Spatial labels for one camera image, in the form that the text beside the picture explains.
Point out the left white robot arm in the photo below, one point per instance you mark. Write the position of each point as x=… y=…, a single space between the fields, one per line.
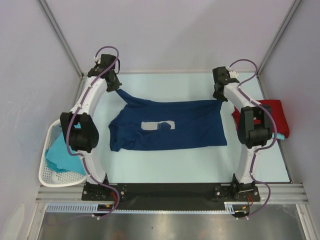
x=80 y=133

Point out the grey shirt in basket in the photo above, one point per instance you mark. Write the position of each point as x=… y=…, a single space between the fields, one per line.
x=56 y=131

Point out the light blue cable duct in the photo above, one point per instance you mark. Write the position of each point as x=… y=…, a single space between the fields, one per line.
x=102 y=208

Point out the white laundry basket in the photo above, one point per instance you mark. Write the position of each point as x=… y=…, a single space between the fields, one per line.
x=52 y=179

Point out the folded red t shirt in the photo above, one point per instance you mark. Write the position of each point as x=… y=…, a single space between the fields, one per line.
x=278 y=115

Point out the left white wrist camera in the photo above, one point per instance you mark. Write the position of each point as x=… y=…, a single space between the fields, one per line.
x=97 y=59

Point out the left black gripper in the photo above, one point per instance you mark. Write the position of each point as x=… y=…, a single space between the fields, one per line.
x=117 y=84

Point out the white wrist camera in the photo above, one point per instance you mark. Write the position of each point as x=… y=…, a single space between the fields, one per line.
x=233 y=74
x=97 y=59

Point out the navy blue t shirt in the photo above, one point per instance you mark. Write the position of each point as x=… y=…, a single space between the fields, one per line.
x=145 y=125

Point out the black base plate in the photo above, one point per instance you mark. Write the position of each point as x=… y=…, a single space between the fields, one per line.
x=170 y=196

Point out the aluminium frame rail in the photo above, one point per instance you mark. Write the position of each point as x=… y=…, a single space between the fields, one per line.
x=281 y=193

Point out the turquoise t shirt in basket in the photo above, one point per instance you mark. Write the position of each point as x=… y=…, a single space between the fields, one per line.
x=59 y=160

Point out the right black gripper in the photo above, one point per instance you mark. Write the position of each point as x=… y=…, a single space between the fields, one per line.
x=218 y=96

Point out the folded light blue t shirt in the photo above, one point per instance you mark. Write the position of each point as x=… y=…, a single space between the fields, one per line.
x=279 y=136

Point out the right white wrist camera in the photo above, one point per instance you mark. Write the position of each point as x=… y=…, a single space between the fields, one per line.
x=233 y=74

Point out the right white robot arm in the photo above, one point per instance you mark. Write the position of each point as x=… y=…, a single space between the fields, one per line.
x=254 y=129

